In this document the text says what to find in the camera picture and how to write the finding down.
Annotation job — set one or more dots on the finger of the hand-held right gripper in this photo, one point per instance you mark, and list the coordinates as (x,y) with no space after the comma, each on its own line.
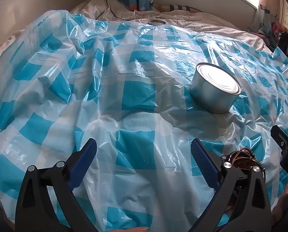
(280,137)

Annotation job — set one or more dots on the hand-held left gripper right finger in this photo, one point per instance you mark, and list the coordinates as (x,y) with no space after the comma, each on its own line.
(204,162)

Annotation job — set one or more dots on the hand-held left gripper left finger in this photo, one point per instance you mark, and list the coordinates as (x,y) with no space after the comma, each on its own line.
(85,156)

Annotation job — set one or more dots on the silver tin can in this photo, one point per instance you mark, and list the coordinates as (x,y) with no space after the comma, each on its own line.
(211,94)

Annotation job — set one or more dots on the person's bare leg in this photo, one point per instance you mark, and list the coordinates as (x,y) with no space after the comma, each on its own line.
(281,203)

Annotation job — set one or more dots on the blue checked plastic sheet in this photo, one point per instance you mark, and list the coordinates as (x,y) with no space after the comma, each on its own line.
(124,87)

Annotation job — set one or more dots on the pile of colourful clothes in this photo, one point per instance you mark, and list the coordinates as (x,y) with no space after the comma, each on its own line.
(269,21)

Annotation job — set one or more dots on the white checked quilt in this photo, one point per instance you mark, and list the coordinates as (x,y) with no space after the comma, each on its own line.
(206,23)

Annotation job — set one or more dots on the silver tin lid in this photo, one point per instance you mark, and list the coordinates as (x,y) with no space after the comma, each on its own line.
(156,22)

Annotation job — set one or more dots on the striped pillow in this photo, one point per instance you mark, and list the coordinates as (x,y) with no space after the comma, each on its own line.
(182,7)

